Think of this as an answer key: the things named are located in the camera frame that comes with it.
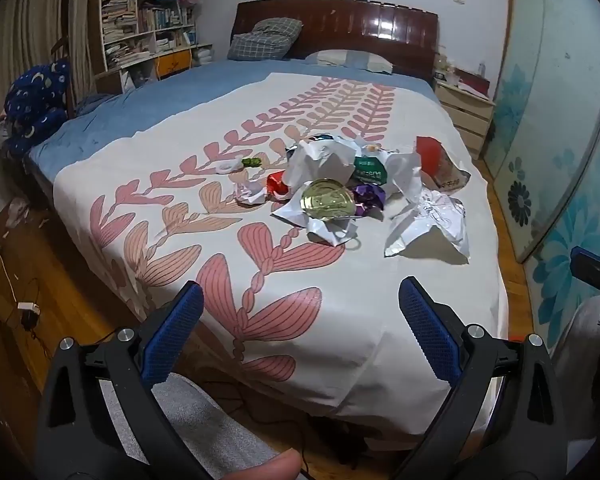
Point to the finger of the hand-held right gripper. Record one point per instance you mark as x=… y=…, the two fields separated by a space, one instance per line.
x=595 y=270

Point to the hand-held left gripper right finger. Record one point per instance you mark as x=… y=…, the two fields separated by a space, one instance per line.
x=427 y=330

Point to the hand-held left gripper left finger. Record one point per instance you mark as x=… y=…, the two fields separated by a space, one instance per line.
x=177 y=325

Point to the white silver bag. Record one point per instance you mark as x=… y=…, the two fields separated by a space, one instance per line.
x=430 y=225

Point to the white paper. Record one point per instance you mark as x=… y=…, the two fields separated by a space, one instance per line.
x=315 y=165
x=325 y=230

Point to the purple wrapper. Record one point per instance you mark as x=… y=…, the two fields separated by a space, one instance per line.
x=370 y=197

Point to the small pink-white wrapper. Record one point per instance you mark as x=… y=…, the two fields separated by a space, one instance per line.
x=250 y=192

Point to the red snack bag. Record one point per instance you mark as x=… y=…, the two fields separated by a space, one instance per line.
x=450 y=175

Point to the gold tin lid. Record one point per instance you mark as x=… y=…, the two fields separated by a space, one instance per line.
x=327 y=199

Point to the clear plastic piece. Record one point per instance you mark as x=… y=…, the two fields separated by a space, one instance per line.
x=226 y=166

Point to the green white packet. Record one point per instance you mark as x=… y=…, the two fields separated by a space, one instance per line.
x=370 y=170

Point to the red box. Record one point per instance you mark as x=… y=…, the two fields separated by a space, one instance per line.
x=427 y=157

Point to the red wrapper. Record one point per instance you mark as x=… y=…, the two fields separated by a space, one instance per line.
x=277 y=182

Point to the small green wrapper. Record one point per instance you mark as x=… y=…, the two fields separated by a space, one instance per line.
x=251 y=161

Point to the person's left hand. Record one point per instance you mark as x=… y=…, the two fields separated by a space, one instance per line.
x=260 y=467

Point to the grey trouser leg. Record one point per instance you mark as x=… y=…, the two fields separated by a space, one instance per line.
x=190 y=425
x=582 y=330

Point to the white power adapter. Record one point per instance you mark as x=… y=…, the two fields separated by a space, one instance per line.
x=28 y=307

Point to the floral sliding wardrobe door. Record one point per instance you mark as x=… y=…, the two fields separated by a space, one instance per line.
x=555 y=110

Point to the light wooden nightstand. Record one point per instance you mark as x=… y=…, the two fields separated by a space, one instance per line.
x=462 y=110

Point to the red book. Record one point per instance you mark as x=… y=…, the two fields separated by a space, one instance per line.
x=472 y=83

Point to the blue bed sheet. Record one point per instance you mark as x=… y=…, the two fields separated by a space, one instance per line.
x=155 y=100

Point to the wooden chair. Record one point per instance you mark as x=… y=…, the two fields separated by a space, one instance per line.
x=69 y=97

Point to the blue moon print cloth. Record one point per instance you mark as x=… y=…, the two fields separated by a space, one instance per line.
x=32 y=105

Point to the light striped pillow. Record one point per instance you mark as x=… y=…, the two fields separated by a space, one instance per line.
x=350 y=60

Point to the plaid pillow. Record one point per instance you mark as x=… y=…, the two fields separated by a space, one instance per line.
x=267 y=37

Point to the wooden bed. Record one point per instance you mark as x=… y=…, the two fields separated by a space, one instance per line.
x=380 y=20

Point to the white bookshelf with books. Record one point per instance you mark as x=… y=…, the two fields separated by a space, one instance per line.
x=140 y=10

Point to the beige curtain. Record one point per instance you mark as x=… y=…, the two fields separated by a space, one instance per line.
x=20 y=35

